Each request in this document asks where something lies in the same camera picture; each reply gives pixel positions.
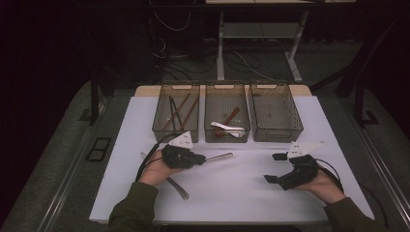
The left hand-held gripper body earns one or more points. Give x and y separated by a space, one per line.
179 158

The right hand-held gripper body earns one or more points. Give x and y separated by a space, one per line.
303 172

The white ceramic spoon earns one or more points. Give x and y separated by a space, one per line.
225 126

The black chopstick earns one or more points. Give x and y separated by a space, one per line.
171 112
178 115

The brown wooden spoon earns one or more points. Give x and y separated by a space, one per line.
230 117

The grey translucent plastic basket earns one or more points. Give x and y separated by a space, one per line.
274 112
161 109
216 103

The person's left hand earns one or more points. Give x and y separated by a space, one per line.
154 172

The person's right hand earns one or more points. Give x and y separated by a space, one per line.
325 190

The silver metal chopsticks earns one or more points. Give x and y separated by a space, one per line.
180 191

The white table mat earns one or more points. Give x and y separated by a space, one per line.
225 199

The black metal stand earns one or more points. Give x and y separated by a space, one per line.
94 96
359 103

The metal floor rail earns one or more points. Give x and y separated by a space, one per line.
388 174
63 193

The white metal desk frame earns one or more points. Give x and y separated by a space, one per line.
220 48

